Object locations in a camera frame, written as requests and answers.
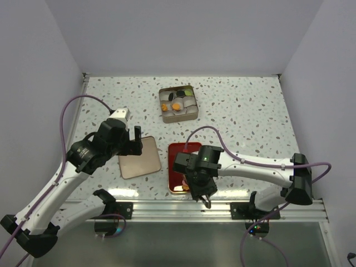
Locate left black base bracket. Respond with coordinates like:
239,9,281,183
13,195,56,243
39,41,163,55
113,202,134,220

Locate yellow swirl cookie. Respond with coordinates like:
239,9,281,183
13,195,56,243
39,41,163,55
161,104,169,112

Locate metal tongs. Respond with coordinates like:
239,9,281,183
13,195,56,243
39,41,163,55
199,195,211,209

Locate orange round cookie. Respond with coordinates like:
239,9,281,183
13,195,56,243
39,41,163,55
171,103,182,111

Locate right black base bracket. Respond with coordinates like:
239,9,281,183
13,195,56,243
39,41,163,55
230,202,281,220

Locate red rectangular tray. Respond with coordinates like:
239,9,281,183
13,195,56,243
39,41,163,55
168,142,202,194

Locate aluminium frame rail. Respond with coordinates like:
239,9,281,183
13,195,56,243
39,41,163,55
118,200,329,223

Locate gold tin lid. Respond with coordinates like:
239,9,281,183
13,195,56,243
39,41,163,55
118,136,161,179

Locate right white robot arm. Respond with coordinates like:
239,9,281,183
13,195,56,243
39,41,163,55
172,145,313,219

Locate black base bracket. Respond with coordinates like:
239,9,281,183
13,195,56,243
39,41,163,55
230,202,281,220
113,202,134,220

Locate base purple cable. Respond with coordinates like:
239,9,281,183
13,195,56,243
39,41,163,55
239,202,289,267
94,212,127,239

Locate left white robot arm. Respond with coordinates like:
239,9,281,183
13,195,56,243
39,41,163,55
1,118,143,258

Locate black sandwich cookie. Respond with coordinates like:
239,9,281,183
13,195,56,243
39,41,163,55
176,90,186,98
168,92,176,101

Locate gold cookie tin box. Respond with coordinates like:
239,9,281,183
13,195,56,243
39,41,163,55
159,85,199,123

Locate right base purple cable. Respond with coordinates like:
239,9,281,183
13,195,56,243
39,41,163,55
239,202,289,267

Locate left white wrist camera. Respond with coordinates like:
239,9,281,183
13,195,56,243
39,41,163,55
109,108,130,123

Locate green round cookie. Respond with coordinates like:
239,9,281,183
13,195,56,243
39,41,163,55
184,90,193,96

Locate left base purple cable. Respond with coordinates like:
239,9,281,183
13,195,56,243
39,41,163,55
94,212,127,239

